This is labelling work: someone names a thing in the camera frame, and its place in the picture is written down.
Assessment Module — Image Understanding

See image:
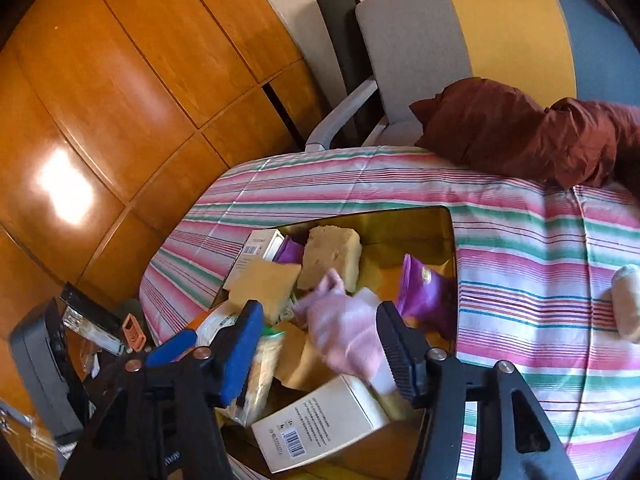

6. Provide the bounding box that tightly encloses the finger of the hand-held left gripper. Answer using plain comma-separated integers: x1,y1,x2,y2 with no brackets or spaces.
145,329,199,368

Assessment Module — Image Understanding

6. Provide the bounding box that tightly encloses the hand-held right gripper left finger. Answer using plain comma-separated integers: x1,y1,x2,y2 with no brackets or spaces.
60,300,265,480

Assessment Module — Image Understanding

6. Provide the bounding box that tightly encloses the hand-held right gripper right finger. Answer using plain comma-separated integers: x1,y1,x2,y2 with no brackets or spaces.
375,301,581,480

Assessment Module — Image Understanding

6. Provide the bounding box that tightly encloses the golden tray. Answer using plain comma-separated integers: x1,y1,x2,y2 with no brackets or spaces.
190,205,458,480

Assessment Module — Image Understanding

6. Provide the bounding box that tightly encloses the cream cardboard box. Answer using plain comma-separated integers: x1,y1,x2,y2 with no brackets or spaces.
250,374,392,474

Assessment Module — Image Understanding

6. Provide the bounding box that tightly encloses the biscuit packet green label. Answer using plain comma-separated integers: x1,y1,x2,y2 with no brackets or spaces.
229,325,287,427

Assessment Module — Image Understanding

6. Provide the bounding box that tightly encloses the orange plastic clip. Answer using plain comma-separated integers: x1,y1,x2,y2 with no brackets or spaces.
122,312,147,354

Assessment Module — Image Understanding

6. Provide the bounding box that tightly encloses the white printed packet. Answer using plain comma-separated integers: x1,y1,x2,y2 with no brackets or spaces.
195,302,242,347

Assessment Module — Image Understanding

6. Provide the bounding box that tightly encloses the purple snack packet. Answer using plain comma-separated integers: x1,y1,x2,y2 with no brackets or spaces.
396,254,458,339

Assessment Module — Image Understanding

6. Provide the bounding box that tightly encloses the clear plastic case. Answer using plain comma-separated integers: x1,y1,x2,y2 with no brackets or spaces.
60,284,124,357

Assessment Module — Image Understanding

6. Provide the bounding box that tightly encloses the white box grey label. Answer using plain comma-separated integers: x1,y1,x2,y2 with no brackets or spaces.
234,229,287,282

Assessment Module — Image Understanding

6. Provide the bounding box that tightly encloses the small purple packet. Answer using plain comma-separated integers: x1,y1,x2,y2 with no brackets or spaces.
274,236,304,264

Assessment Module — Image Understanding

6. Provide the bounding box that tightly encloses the thick tan sponge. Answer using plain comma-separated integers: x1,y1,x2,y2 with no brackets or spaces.
299,225,364,294

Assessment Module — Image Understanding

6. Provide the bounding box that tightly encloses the black electronic device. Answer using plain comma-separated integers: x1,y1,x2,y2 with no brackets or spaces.
9,297,84,442

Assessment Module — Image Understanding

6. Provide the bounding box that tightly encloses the white rolled sock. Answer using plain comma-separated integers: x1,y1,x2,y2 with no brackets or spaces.
610,264,640,344

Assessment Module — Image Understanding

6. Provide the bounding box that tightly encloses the maroon blanket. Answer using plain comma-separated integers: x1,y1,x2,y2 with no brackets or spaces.
409,78,640,191

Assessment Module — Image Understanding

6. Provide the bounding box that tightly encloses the wooden wardrobe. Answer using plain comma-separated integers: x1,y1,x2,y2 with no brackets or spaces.
0,0,331,341

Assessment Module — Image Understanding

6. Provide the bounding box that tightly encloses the grey yellow blue chair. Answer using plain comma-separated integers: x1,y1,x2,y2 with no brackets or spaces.
305,0,640,151

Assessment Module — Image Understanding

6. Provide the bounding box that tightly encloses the black rolled mat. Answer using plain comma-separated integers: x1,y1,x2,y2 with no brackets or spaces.
314,0,373,146

